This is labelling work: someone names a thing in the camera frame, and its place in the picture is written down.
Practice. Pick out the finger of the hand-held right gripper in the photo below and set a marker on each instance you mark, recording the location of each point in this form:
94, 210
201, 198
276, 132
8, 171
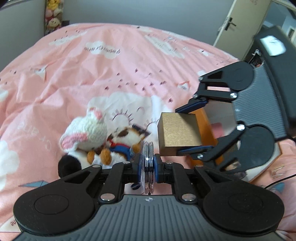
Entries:
194, 105
192, 151

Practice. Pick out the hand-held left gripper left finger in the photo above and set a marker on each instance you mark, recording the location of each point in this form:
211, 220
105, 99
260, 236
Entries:
138, 169

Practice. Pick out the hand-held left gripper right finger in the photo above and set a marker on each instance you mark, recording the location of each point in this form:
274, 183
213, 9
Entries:
157, 169

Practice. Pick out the clear round discs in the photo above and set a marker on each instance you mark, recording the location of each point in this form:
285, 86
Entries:
148, 162

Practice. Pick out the gold box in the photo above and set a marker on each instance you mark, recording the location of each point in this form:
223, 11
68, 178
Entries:
178, 132

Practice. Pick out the orange cardboard box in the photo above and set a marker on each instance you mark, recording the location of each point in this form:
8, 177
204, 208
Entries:
205, 129

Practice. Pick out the pink handheld fan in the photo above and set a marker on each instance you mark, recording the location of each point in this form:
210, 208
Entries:
218, 131

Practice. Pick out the brown bear plush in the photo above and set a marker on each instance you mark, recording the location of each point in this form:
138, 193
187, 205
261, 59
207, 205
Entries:
122, 135

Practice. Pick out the knitted bunny doll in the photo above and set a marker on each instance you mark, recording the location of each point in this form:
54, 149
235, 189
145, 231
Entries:
85, 129

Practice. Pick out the white plush with black ear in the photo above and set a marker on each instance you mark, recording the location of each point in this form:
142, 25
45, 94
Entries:
69, 165

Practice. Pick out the beige door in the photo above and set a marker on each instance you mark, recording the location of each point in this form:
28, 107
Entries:
242, 23

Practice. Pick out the pink printed duvet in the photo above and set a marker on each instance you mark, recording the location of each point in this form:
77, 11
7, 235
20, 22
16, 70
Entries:
69, 69

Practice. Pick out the small black object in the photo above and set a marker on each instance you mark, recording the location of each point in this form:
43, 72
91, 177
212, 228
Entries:
65, 22

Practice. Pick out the clear tube of plush toys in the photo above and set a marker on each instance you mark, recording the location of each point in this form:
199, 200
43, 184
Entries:
53, 14

